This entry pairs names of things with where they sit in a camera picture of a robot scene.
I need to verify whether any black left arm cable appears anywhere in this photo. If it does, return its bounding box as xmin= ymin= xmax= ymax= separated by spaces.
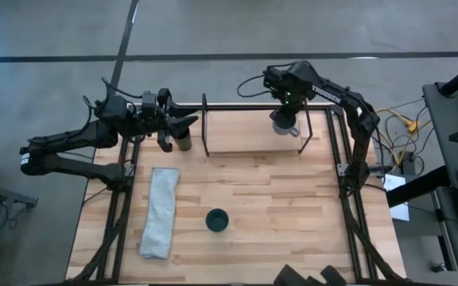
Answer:
xmin=100 ymin=76 xmax=144 ymax=100

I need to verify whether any black power adapter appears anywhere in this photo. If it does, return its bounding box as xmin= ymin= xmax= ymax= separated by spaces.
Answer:
xmin=401 ymin=152 xmax=425 ymax=176

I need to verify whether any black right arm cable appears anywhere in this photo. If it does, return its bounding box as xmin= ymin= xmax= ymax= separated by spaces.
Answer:
xmin=236 ymin=72 xmax=274 ymax=99

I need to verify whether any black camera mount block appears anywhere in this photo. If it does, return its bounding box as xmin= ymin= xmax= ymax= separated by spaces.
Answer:
xmin=272 ymin=263 xmax=347 ymax=286

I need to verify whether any black slanted stand beam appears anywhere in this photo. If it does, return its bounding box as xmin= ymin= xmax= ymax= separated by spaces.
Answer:
xmin=385 ymin=164 xmax=453 ymax=209

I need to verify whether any yellow extension cable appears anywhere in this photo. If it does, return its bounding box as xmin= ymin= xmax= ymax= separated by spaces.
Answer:
xmin=375 ymin=106 xmax=433 ymax=168

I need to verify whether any dark green cup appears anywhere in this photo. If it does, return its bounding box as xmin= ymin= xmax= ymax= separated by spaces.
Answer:
xmin=205 ymin=207 xmax=230 ymax=234

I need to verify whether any tall olive tumbler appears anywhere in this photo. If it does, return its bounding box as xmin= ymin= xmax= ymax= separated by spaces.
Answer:
xmin=173 ymin=126 xmax=194 ymax=153

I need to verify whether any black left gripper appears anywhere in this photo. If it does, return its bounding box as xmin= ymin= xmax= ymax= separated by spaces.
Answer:
xmin=128 ymin=87 xmax=200 ymax=153

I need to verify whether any light grey folded towel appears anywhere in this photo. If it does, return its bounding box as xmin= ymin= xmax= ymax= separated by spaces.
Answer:
xmin=138 ymin=166 xmax=180 ymax=261

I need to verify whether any black wire shelf wooden board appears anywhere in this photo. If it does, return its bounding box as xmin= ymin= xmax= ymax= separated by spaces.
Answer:
xmin=200 ymin=92 xmax=314 ymax=158

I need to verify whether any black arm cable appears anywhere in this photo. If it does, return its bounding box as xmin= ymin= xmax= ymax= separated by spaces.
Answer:
xmin=236 ymin=72 xmax=274 ymax=99
xmin=100 ymin=76 xmax=144 ymax=100

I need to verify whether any grey mug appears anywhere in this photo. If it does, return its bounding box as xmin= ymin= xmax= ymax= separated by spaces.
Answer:
xmin=271 ymin=118 xmax=301 ymax=138

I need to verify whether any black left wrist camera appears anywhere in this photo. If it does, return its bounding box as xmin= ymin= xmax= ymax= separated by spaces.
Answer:
xmin=141 ymin=91 xmax=158 ymax=120

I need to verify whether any white paper sheet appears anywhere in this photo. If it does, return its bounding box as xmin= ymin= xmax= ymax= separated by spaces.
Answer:
xmin=382 ymin=173 xmax=411 ymax=222

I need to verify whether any grey side desk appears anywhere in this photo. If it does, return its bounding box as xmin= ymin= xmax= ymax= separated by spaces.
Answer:
xmin=421 ymin=81 xmax=458 ymax=286

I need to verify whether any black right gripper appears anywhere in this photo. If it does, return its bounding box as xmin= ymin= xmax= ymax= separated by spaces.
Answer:
xmin=262 ymin=65 xmax=300 ymax=126

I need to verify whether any black metal table frame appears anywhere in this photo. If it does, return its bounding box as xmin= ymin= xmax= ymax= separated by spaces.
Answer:
xmin=64 ymin=102 xmax=409 ymax=285

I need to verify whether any grey metal side stand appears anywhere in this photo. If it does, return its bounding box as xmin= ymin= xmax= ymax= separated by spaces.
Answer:
xmin=0 ymin=177 xmax=40 ymax=212

